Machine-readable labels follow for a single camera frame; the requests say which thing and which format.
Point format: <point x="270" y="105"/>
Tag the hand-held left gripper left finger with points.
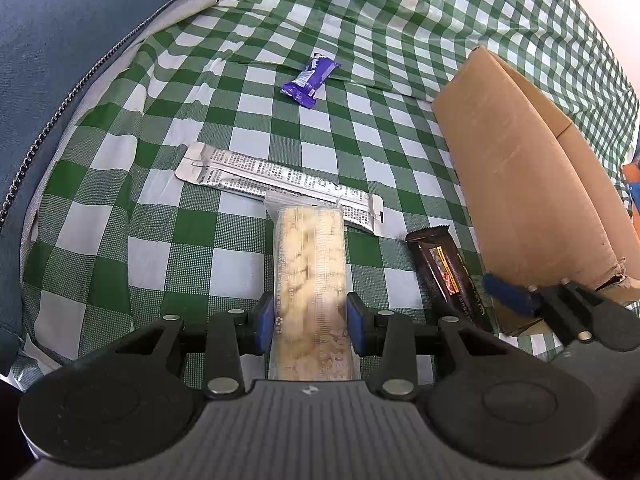
<point x="265" y="320"/>

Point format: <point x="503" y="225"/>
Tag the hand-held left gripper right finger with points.
<point x="356" y="325"/>

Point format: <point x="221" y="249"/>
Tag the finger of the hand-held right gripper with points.
<point x="510" y="295"/>

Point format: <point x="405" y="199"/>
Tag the rice cracker bar clear wrapper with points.
<point x="310" y="270"/>

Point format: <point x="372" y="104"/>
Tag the black chocolate bar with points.
<point x="445" y="270"/>

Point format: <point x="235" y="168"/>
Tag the cardboard box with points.
<point x="510" y="160"/>

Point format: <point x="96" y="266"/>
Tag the green checkered cloth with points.
<point x="200" y="270"/>

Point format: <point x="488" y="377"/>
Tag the long silver snack packet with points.
<point x="240" y="172"/>

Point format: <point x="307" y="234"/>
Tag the orange object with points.
<point x="631" y="172"/>

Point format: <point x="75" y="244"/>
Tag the purple candy bar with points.
<point x="310" y="80"/>

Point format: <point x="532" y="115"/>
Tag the grey zippered cushion edge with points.
<point x="145" y="35"/>

